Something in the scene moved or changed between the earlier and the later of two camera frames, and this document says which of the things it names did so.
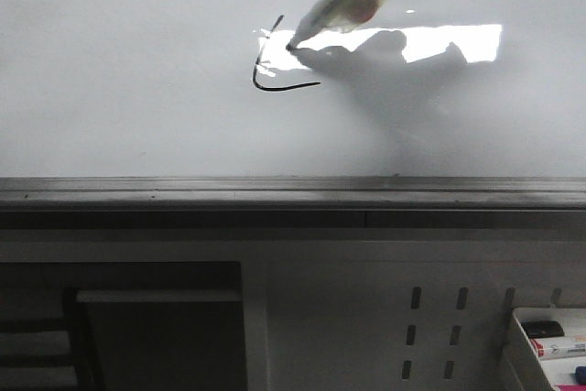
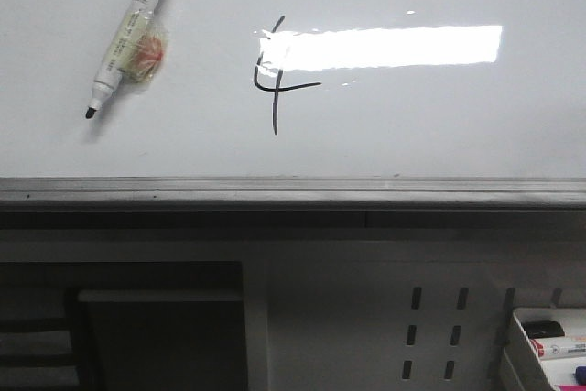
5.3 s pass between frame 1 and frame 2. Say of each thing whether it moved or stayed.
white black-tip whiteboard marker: moved
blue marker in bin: stayed
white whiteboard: stayed
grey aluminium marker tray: stayed
